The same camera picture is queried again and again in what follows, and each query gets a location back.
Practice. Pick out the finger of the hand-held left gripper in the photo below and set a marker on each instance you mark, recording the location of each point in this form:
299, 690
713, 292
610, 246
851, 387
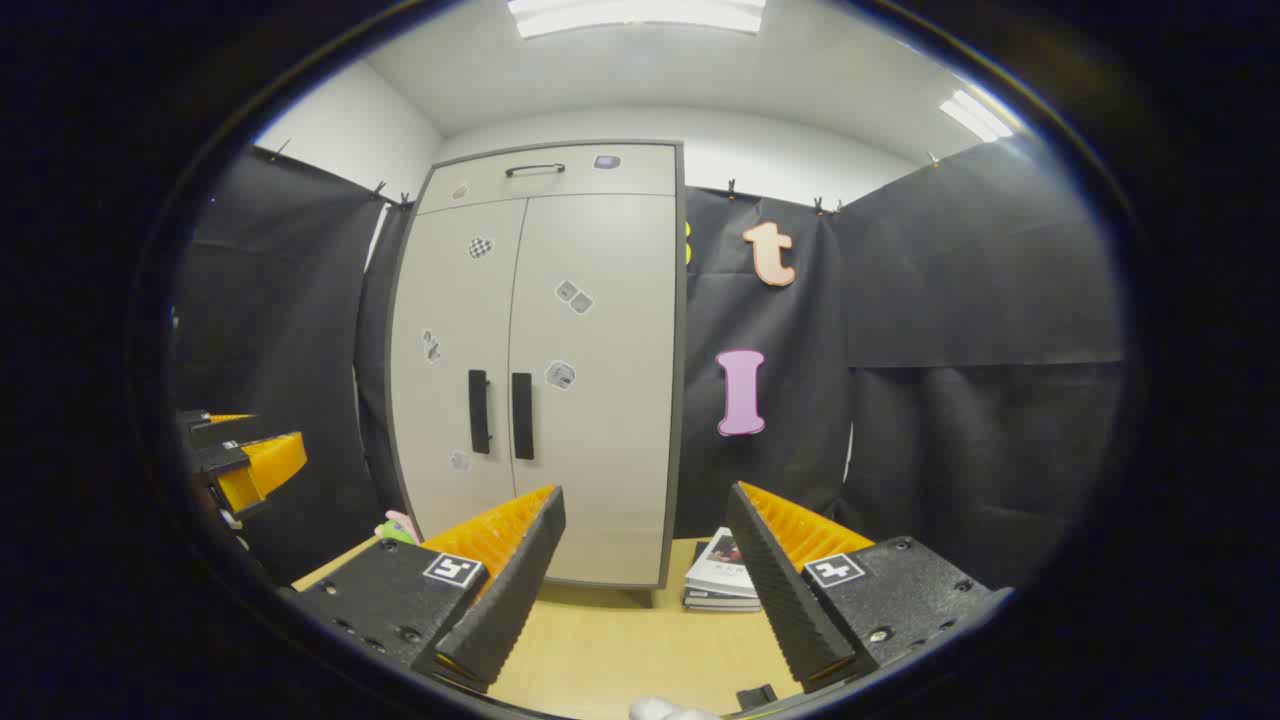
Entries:
225, 432
262, 465

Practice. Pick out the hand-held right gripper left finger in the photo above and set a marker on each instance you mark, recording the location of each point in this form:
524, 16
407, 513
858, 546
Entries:
520, 570

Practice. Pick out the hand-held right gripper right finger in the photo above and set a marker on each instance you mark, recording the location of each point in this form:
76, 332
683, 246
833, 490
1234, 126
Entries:
775, 580

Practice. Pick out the grey shoe cabinet door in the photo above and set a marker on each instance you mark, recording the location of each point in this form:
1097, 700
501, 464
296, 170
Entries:
450, 400
610, 450

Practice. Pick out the grey double-door shoe cabinet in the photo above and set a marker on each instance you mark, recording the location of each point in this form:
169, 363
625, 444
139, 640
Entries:
680, 400

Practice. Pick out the grey cabinet drawer front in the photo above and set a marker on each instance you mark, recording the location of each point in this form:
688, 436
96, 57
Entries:
620, 185

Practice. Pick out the small stack of books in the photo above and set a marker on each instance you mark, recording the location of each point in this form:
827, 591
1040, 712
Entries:
720, 570

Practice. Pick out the green and pink plush toy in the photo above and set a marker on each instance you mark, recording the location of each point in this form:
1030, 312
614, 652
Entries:
397, 528

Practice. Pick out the black backdrop cloth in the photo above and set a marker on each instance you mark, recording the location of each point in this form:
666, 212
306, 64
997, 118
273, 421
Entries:
950, 300

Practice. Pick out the ceiling light panel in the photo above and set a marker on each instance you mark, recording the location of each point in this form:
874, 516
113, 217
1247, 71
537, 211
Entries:
640, 12
978, 115

